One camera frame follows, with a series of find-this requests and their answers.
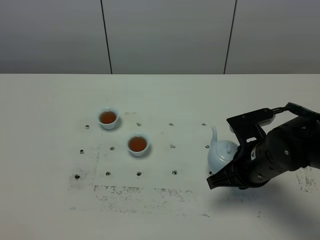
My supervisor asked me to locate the far light blue teacup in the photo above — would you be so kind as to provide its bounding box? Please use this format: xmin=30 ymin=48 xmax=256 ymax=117
xmin=97 ymin=107 xmax=120 ymax=130

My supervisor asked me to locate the light blue porcelain teapot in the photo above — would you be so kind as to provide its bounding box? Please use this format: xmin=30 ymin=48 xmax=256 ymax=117
xmin=207 ymin=126 xmax=238 ymax=175

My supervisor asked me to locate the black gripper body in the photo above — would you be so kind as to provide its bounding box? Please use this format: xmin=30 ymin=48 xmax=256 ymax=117
xmin=237 ymin=132 xmax=300 ymax=189

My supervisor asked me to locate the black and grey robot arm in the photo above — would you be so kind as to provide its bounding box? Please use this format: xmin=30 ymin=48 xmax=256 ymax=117
xmin=207 ymin=102 xmax=320 ymax=190

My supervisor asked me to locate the near light blue teacup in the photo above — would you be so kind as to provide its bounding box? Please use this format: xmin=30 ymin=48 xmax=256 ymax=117
xmin=127 ymin=133 xmax=151 ymax=157

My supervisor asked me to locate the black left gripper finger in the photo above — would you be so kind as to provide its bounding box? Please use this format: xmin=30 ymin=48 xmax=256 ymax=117
xmin=206 ymin=163 xmax=248 ymax=190

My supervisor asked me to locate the light blue teacup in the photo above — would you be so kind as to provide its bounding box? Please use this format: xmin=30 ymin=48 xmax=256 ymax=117
xmin=97 ymin=107 xmax=120 ymax=130
xmin=127 ymin=133 xmax=151 ymax=157

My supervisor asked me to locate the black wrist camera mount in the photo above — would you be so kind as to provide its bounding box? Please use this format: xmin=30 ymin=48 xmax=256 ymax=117
xmin=226 ymin=108 xmax=275 ymax=148

